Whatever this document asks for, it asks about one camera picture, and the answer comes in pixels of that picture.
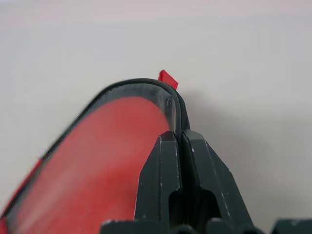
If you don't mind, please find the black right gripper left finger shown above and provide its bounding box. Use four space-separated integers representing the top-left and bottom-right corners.
133 130 183 234

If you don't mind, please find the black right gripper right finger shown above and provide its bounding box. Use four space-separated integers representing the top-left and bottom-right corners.
180 129 254 234

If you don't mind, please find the red black paddle case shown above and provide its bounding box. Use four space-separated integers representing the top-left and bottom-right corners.
0 70 192 234

